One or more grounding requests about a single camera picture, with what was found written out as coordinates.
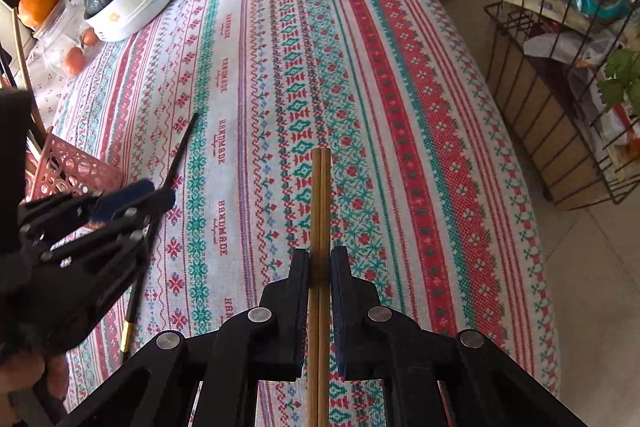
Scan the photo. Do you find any pink perforated utensil holder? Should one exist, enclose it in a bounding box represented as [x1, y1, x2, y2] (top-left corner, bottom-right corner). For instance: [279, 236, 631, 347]
[26, 133, 124, 202]

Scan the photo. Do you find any person's left hand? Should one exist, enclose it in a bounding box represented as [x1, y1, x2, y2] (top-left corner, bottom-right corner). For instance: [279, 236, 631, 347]
[0, 352, 70, 426]

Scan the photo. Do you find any black wire rack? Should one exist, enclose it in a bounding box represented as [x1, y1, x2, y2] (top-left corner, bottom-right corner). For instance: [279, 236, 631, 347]
[485, 0, 639, 210]

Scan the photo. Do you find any striped patterned tablecloth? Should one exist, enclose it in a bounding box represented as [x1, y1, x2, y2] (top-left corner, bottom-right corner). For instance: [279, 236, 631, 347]
[27, 0, 560, 391]

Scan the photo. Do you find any black chopstick gold band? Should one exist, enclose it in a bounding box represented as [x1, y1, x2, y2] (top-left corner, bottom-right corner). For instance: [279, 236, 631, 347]
[118, 111, 202, 353]

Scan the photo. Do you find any orange tangerine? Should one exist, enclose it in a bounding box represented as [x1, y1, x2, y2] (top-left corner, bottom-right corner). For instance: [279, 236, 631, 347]
[17, 0, 58, 30]

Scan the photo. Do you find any glass jar with wooden lid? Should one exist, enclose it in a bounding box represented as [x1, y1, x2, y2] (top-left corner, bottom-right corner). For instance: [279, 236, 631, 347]
[35, 0, 102, 78]

